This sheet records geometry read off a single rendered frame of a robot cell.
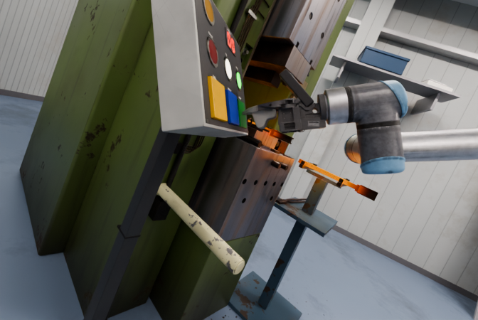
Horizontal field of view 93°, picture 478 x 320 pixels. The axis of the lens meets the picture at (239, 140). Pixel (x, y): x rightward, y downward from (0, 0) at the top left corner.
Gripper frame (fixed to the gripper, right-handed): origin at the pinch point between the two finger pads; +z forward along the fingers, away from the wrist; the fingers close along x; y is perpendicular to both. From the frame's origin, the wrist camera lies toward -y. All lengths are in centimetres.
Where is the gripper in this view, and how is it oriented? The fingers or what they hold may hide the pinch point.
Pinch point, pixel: (247, 110)
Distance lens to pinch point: 63.2
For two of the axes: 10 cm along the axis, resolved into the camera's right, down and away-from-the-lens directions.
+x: 2.5, 0.2, 9.7
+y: 1.0, 9.9, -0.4
